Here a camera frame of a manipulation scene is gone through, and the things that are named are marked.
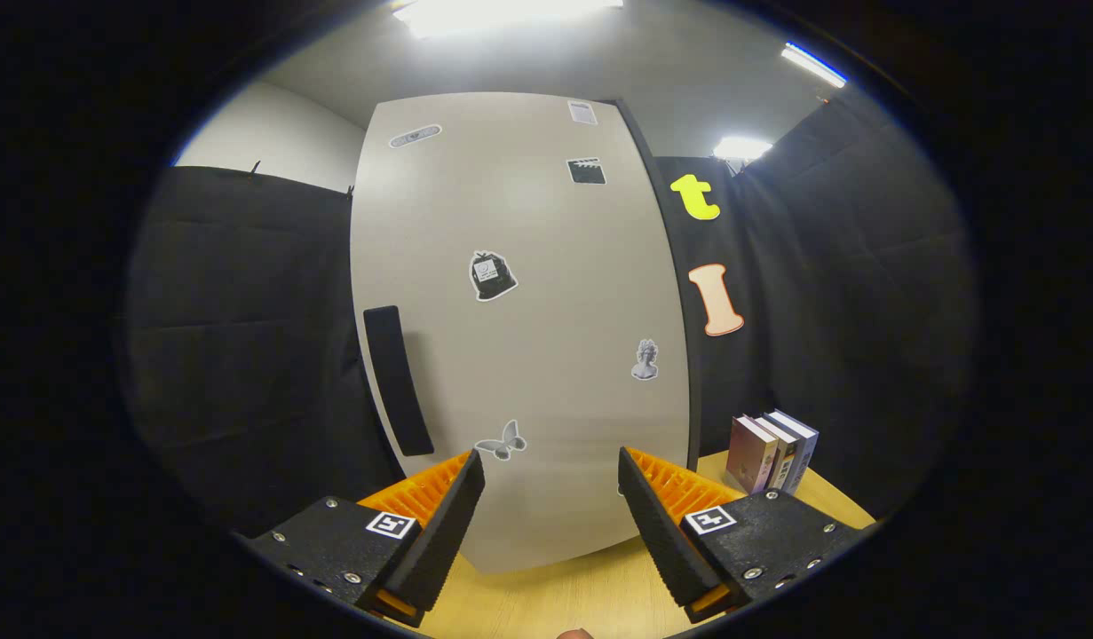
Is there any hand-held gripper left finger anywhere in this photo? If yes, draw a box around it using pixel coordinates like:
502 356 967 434
244 448 487 627

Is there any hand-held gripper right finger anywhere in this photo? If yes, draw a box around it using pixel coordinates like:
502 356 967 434
617 446 862 624

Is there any black door handle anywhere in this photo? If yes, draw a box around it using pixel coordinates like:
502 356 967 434
363 305 436 457

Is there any light grey cabinet door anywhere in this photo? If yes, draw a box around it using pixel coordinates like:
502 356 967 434
349 91 692 575

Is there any pink book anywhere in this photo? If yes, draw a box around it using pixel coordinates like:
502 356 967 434
726 414 780 494

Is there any dark grey cabinet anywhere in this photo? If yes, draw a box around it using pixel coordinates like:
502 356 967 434
613 98 702 471

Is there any white spine book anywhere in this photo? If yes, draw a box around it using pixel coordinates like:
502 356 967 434
755 413 800 492

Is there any blue grey book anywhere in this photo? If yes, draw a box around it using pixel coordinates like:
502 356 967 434
766 409 820 494

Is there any black backdrop cloth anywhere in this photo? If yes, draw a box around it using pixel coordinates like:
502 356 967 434
124 89 982 533

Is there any large ceiling light panel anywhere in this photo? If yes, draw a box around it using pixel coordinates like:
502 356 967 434
391 0 625 38

